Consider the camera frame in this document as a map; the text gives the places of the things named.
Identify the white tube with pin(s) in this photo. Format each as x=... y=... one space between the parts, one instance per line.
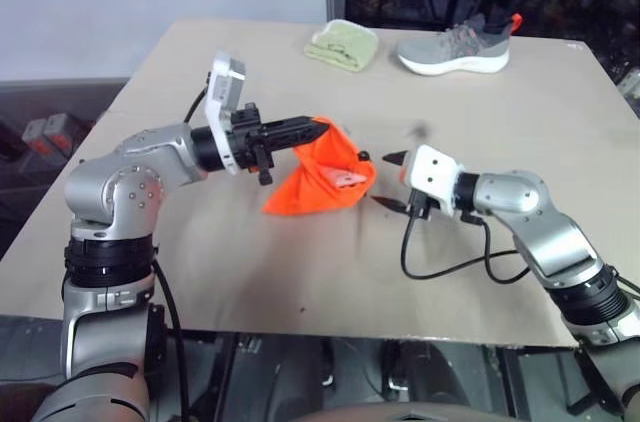
x=345 y=177

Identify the grey sneaker with white sole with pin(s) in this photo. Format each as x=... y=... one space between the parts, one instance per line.
x=455 y=49

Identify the folded green towel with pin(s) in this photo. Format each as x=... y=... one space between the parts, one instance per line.
x=342 y=47

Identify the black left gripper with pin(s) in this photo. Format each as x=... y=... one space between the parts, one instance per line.
x=247 y=142

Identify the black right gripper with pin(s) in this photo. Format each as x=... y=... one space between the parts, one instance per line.
x=421 y=204

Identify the orange fabric pouch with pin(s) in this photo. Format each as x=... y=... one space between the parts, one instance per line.
x=310 y=187

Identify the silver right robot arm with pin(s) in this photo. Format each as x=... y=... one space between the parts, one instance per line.
x=540 y=222

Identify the grey box with orange label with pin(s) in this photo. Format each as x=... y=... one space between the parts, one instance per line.
x=36 y=134
x=67 y=132

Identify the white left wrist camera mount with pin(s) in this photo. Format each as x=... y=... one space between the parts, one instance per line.
x=220 y=92

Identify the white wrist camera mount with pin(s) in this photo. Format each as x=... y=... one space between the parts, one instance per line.
x=432 y=177
x=220 y=92

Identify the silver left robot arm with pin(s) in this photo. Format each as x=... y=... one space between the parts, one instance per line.
x=125 y=182

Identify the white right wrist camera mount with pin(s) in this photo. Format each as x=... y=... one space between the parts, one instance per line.
x=432 y=177

